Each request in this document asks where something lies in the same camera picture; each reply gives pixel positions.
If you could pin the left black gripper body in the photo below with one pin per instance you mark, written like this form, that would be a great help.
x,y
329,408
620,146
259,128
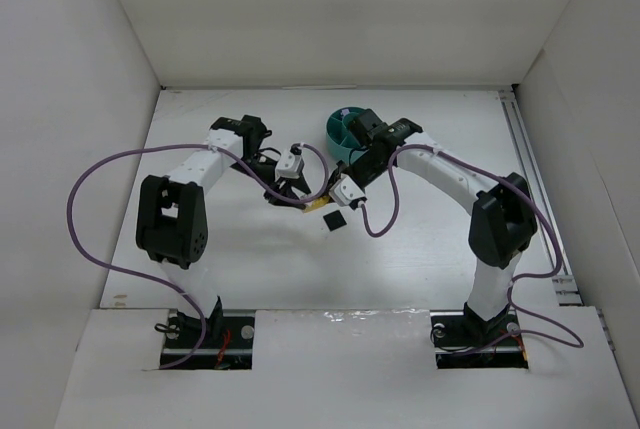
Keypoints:
x,y
282,188

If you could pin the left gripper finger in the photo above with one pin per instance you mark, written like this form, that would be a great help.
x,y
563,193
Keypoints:
x,y
287,199
300,184

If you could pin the black lego plate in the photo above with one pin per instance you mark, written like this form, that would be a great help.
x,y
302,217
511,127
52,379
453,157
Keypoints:
x,y
334,220

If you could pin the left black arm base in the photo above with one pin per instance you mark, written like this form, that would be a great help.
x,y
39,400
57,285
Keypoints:
x,y
230,349

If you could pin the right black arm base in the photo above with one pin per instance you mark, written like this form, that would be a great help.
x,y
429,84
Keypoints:
x,y
458,345

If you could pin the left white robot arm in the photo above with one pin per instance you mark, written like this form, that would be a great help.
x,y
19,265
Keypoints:
x,y
172,224

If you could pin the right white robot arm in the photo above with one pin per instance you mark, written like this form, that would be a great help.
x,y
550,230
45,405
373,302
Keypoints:
x,y
501,227

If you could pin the teal round divided container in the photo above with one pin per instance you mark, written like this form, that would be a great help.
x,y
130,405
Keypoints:
x,y
341,143

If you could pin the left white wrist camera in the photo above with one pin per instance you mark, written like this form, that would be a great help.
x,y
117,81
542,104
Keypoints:
x,y
290,164

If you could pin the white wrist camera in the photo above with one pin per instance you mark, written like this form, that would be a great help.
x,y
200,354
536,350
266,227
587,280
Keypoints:
x,y
346,193
290,164

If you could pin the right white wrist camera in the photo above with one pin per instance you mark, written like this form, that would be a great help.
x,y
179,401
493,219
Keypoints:
x,y
346,193

